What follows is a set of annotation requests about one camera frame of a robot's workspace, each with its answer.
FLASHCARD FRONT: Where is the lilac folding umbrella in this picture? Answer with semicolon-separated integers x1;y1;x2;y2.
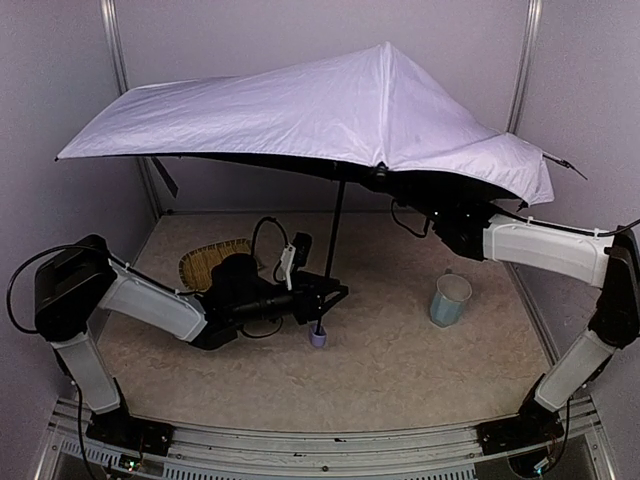
53;41;589;350

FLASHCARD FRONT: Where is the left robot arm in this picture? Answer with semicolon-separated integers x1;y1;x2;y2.
28;233;349;455

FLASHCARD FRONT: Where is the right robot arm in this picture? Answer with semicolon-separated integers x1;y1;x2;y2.
424;202;639;455

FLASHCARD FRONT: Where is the light blue ceramic mug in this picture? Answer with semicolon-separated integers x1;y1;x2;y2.
430;271;473;328

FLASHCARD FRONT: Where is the woven bamboo tray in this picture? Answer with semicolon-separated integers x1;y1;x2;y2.
178;238;251;292

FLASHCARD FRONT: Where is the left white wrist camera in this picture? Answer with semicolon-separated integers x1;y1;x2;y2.
274;232;312;291

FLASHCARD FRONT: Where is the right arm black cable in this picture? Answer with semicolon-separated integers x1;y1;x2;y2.
389;197;431;239

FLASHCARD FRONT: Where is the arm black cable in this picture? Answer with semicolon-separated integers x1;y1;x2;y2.
389;197;431;239
249;215;294;266

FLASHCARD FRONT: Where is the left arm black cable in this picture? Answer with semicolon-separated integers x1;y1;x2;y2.
249;215;294;266

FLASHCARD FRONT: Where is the front aluminium rail base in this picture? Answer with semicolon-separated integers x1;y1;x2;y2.
29;397;616;479

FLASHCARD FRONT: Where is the right aluminium frame post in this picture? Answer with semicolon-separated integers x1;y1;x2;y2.
507;0;543;134

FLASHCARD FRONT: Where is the aluminium frame post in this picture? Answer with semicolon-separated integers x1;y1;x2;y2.
98;0;176;216
507;0;543;134

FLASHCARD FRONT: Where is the left aluminium frame post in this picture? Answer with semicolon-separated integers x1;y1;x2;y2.
98;0;176;216

